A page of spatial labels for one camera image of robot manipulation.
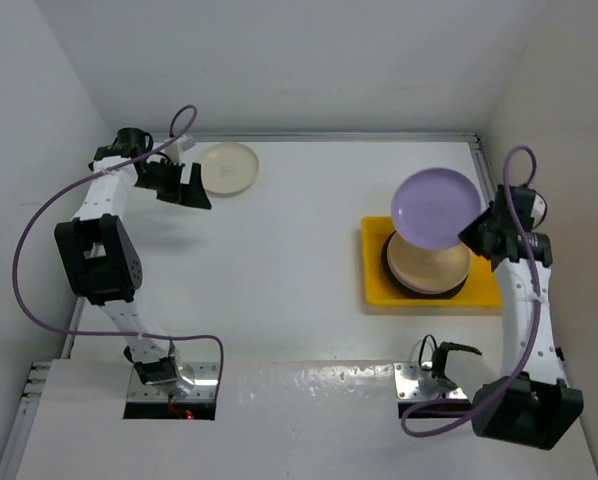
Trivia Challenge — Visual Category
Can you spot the purple cable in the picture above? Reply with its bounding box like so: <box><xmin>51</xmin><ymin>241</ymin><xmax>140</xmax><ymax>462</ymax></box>
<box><xmin>401</xmin><ymin>145</ymin><xmax>543</xmax><ymax>439</ymax></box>
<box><xmin>12</xmin><ymin>104</ymin><xmax>225</xmax><ymax>396</ymax></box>

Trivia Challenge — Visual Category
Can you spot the orange plastic plate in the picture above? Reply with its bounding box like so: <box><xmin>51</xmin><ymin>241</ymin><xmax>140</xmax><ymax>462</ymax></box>
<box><xmin>387</xmin><ymin>234</ymin><xmax>471</xmax><ymax>293</ymax></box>

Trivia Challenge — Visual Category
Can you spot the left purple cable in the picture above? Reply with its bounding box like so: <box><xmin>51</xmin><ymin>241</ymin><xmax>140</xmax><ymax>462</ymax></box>
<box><xmin>12</xmin><ymin>104</ymin><xmax>225</xmax><ymax>396</ymax></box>

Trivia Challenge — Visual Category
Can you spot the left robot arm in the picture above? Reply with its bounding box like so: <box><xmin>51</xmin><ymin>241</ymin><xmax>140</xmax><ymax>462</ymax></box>
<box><xmin>54</xmin><ymin>127</ymin><xmax>211</xmax><ymax>398</ymax></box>

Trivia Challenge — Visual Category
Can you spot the pink plastic plate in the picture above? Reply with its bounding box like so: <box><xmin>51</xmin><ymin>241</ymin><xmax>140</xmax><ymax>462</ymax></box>
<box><xmin>381</xmin><ymin>251</ymin><xmax>467</xmax><ymax>299</ymax></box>

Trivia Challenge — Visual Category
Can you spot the metal base plate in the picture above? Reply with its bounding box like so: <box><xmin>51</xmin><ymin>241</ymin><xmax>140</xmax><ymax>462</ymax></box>
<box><xmin>393</xmin><ymin>361</ymin><xmax>469</xmax><ymax>403</ymax></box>
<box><xmin>126</xmin><ymin>362</ymin><xmax>219</xmax><ymax>403</ymax></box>

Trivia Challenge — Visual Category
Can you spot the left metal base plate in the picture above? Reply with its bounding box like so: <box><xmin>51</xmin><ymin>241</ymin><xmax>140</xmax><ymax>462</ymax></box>
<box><xmin>126</xmin><ymin>362</ymin><xmax>219</xmax><ymax>403</ymax></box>

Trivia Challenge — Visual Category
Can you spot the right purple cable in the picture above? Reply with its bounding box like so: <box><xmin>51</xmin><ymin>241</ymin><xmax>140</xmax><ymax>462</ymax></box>
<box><xmin>401</xmin><ymin>145</ymin><xmax>543</xmax><ymax>439</ymax></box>

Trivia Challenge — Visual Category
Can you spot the purple plastic plate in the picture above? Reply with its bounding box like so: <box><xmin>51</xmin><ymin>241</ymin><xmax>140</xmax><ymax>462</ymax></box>
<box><xmin>390</xmin><ymin>168</ymin><xmax>482</xmax><ymax>251</ymax></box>

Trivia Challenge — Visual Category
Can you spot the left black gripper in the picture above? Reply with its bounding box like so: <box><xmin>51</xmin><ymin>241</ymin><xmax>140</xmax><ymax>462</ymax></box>
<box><xmin>135</xmin><ymin>157</ymin><xmax>211</xmax><ymax>209</ymax></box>

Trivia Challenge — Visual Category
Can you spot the yellow plastic bin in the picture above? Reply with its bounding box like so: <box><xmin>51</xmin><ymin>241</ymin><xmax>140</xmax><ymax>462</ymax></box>
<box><xmin>360</xmin><ymin>216</ymin><xmax>501</xmax><ymax>310</ymax></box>

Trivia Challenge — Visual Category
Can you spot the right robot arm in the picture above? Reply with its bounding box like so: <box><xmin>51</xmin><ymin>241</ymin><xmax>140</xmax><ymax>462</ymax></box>
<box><xmin>430</xmin><ymin>186</ymin><xmax>584</xmax><ymax>450</ymax></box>

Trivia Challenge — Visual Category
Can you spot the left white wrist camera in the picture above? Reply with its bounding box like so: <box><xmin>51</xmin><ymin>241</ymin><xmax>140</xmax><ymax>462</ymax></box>
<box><xmin>168</xmin><ymin>134</ymin><xmax>196</xmax><ymax>163</ymax></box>

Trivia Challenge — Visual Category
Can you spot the cream plastic plate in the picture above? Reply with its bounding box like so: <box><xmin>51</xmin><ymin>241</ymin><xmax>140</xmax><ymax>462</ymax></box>
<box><xmin>197</xmin><ymin>142</ymin><xmax>260</xmax><ymax>196</ymax></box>

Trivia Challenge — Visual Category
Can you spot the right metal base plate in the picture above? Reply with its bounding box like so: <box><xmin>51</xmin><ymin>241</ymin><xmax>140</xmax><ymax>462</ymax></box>
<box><xmin>393</xmin><ymin>361</ymin><xmax>469</xmax><ymax>403</ymax></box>

